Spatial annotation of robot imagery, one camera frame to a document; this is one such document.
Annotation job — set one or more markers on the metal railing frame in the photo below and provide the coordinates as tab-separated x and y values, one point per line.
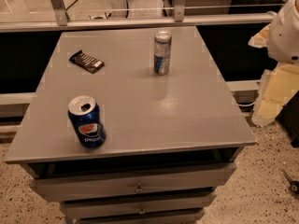
63	15

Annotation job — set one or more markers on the dark chocolate RXBAR wrapper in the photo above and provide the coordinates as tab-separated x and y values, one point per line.
87	62

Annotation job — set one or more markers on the blue Pepsi can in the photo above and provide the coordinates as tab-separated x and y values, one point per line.
84	114

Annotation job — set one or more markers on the black tool on floor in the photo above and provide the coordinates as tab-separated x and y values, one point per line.
294	185

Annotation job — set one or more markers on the grey drawer cabinet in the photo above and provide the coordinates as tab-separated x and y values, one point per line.
171	140

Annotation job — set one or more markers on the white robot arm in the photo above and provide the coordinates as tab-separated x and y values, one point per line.
281	36

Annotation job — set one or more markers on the cream foam-padded gripper finger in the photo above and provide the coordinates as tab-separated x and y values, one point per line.
276	89

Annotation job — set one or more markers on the silver blue energy drink can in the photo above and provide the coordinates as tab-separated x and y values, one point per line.
162	52

